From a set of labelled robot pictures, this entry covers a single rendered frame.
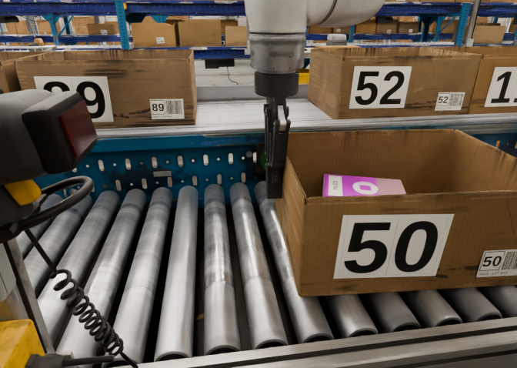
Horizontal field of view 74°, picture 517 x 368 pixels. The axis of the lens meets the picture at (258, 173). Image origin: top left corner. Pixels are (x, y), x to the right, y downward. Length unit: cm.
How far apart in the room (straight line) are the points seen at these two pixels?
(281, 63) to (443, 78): 62
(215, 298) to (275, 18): 42
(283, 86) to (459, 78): 65
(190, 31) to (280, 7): 463
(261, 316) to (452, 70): 83
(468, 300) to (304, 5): 51
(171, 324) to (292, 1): 48
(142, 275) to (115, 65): 50
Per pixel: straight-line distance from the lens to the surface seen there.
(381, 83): 99
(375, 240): 52
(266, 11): 55
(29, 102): 26
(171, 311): 55
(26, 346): 41
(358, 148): 78
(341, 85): 95
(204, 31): 514
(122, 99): 91
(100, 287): 63
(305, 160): 75
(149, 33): 521
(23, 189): 29
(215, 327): 52
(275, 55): 55
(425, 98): 107
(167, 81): 89
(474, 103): 117
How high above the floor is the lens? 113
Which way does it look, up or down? 24 degrees down
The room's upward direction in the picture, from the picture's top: straight up
